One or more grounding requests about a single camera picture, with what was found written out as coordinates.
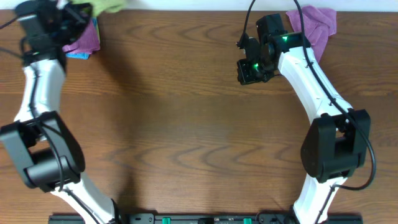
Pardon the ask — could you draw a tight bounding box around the light green microfiber cloth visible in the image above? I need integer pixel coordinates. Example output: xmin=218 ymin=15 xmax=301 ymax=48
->
xmin=72 ymin=0 xmax=127 ymax=17

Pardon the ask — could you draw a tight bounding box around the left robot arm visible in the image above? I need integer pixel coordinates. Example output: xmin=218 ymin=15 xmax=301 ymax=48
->
xmin=1 ymin=1 xmax=126 ymax=223

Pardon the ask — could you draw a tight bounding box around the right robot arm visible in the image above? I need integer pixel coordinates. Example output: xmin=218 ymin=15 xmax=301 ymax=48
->
xmin=237 ymin=29 xmax=376 ymax=223

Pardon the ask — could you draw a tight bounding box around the folded pink cloth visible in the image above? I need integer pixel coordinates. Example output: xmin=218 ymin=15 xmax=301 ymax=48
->
xmin=62 ymin=18 xmax=101 ymax=55

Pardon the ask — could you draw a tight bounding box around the folded blue cloth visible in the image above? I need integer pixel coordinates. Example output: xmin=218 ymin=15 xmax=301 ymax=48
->
xmin=65 ymin=17 xmax=100 ymax=60

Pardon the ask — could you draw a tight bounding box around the crumpled purple cloth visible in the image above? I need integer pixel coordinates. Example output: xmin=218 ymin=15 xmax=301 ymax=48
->
xmin=302 ymin=5 xmax=337 ymax=62

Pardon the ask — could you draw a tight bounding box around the black mounting rail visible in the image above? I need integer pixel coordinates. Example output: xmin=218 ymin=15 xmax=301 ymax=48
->
xmin=48 ymin=213 xmax=363 ymax=224

